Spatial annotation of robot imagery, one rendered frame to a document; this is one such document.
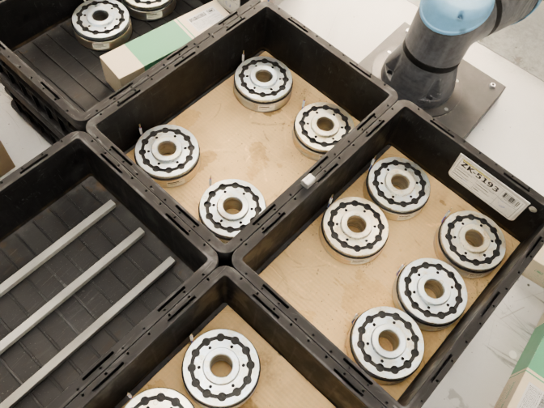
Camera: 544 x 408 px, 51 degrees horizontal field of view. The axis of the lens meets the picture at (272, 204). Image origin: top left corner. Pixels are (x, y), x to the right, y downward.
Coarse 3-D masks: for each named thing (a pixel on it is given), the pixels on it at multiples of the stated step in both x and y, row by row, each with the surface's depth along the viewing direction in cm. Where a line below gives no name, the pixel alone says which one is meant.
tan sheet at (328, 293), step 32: (352, 192) 92; (448, 192) 94; (416, 224) 90; (288, 256) 86; (320, 256) 86; (384, 256) 87; (416, 256) 88; (288, 288) 84; (320, 288) 84; (352, 288) 84; (384, 288) 85; (480, 288) 86; (320, 320) 82
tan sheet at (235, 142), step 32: (224, 96) 100; (320, 96) 102; (192, 128) 96; (224, 128) 97; (256, 128) 97; (288, 128) 98; (224, 160) 93; (256, 160) 94; (288, 160) 94; (192, 192) 90
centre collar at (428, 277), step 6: (426, 276) 82; (432, 276) 82; (438, 276) 82; (420, 282) 82; (426, 282) 82; (438, 282) 82; (444, 282) 82; (420, 288) 81; (444, 288) 82; (420, 294) 81; (426, 294) 81; (444, 294) 81; (426, 300) 80; (432, 300) 80; (438, 300) 80; (444, 300) 81
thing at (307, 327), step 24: (384, 120) 88; (432, 120) 88; (360, 144) 85; (456, 144) 87; (336, 168) 82; (504, 168) 85; (312, 192) 80; (528, 192) 83; (240, 264) 74; (528, 264) 77; (264, 288) 73; (504, 288) 75; (288, 312) 71; (480, 312) 73; (312, 336) 72; (336, 360) 69; (456, 360) 70; (360, 384) 68; (432, 384) 68
